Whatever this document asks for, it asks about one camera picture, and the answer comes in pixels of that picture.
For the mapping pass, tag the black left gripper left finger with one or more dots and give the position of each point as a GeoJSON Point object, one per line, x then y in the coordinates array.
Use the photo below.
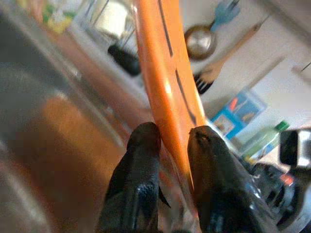
{"type": "Point", "coordinates": [138, 174]}

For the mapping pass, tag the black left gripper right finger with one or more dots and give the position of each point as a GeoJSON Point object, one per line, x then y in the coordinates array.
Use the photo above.
{"type": "Point", "coordinates": [218, 184]}

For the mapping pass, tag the orange plate with black print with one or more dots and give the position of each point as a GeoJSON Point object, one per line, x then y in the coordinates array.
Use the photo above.
{"type": "Point", "coordinates": [165, 72]}

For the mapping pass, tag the clear bottle with green cap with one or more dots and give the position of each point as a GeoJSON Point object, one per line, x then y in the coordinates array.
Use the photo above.
{"type": "Point", "coordinates": [264, 143]}

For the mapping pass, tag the blue printed box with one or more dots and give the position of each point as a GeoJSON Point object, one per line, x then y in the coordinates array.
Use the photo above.
{"type": "Point", "coordinates": [233, 116]}

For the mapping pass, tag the black and silver appliance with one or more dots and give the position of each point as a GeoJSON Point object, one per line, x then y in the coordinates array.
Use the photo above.
{"type": "Point", "coordinates": [289, 148]}

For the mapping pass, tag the shiny metal cup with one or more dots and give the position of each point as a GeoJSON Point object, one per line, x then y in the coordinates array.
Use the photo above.
{"type": "Point", "coordinates": [111, 19]}

